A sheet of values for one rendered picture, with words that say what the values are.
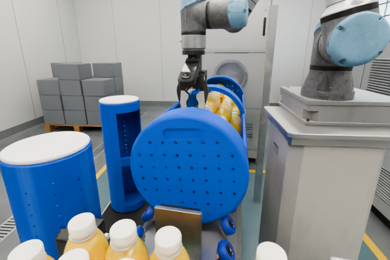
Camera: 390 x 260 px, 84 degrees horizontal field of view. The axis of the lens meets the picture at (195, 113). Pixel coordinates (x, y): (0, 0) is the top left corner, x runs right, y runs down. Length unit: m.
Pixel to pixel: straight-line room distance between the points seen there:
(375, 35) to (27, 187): 1.03
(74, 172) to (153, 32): 5.02
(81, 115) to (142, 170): 3.72
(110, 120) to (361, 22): 1.42
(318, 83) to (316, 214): 0.40
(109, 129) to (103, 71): 2.78
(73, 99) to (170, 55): 2.52
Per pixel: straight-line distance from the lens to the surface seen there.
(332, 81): 0.76
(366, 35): 0.63
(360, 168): 0.79
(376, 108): 0.82
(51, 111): 4.54
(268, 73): 1.85
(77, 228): 0.41
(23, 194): 0.92
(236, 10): 0.64
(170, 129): 0.49
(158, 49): 5.65
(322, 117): 0.75
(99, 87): 3.95
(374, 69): 2.47
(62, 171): 0.86
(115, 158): 1.71
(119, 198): 1.88
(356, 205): 0.86
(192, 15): 0.66
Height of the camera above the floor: 1.36
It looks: 16 degrees down
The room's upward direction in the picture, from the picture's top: straight up
